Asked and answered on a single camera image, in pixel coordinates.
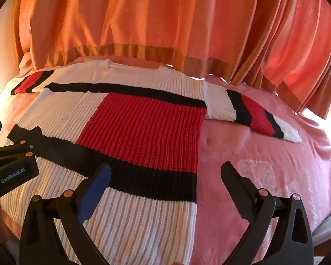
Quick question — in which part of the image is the orange curtain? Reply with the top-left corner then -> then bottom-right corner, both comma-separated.
12,0 -> 331,119

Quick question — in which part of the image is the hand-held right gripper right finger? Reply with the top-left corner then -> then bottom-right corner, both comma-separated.
221,161 -> 314,265

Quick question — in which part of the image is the pink patterned blanket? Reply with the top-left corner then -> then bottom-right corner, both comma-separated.
0,57 -> 331,265

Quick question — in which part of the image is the white red black knit sweater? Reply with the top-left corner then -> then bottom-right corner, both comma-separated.
7,59 -> 303,265

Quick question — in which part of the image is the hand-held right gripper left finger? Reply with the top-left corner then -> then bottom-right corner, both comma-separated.
19,163 -> 112,265

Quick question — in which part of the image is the white bed edge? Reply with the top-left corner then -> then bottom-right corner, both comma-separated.
310,208 -> 331,247

